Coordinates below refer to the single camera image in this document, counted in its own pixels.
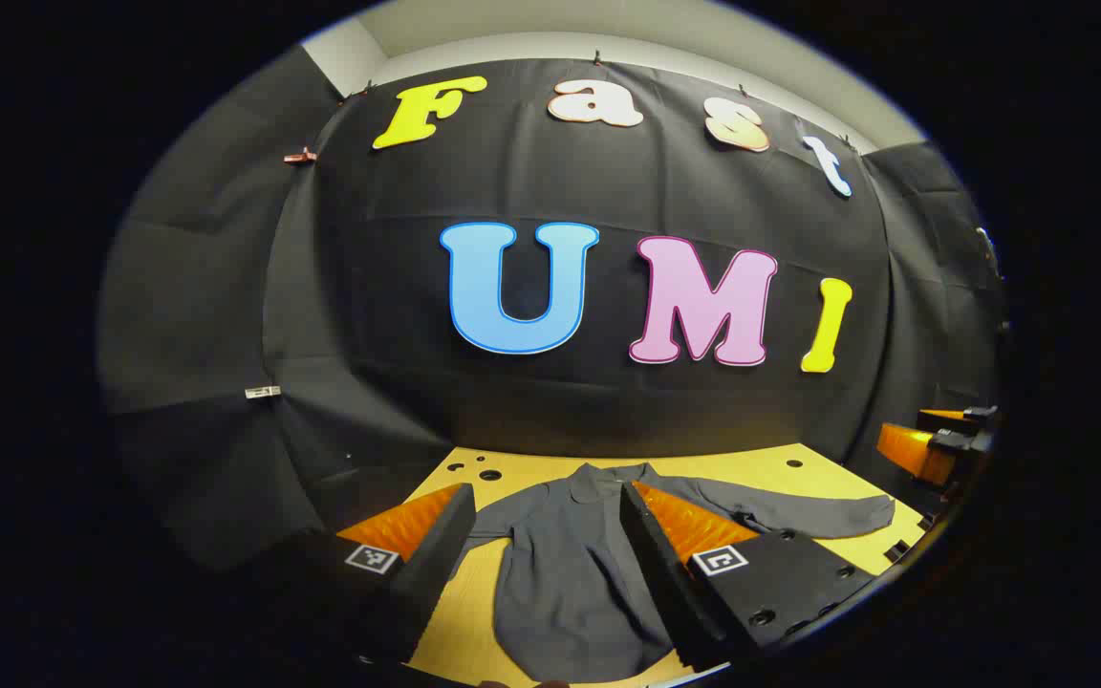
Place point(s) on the grey collared shirt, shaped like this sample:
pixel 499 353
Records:
pixel 560 583

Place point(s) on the white cloth clip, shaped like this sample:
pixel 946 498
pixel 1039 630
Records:
pixel 262 392

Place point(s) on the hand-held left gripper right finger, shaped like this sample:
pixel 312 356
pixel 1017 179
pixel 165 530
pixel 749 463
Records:
pixel 656 564

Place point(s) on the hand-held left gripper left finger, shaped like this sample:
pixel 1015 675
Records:
pixel 436 564

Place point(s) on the red cloth clip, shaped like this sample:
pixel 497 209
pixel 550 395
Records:
pixel 300 156

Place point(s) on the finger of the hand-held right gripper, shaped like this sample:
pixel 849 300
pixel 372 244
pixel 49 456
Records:
pixel 952 418
pixel 909 449

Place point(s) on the small black table bracket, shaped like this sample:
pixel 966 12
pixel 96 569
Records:
pixel 896 550

